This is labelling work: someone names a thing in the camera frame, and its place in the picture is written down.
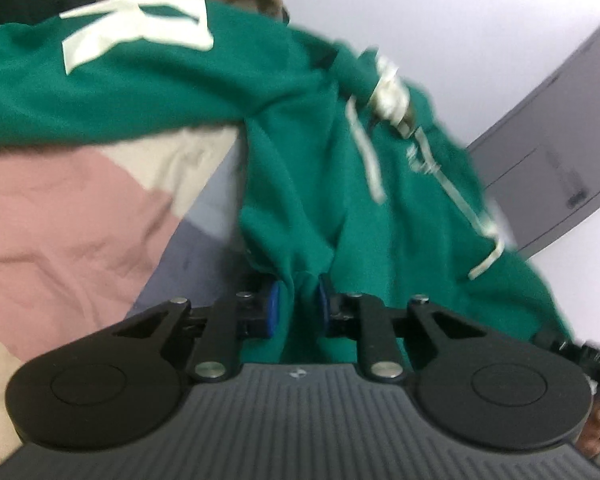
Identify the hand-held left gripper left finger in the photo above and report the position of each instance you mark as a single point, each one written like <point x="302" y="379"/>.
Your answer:
<point x="225" y="330"/>

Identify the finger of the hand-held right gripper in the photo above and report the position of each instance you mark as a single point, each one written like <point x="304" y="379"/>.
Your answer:
<point x="560" y="345"/>

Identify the grey door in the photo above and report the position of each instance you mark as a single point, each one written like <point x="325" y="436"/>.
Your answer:
<point x="555" y="125"/>

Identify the green sweatshirt with white print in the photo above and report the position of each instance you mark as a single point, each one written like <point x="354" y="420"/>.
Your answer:
<point x="305" y="160"/>

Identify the checkered bed blanket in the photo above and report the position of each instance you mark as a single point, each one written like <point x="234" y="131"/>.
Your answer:
<point x="55" y="210"/>

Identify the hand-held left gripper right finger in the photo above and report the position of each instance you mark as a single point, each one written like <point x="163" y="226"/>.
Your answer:
<point x="375" y="335"/>

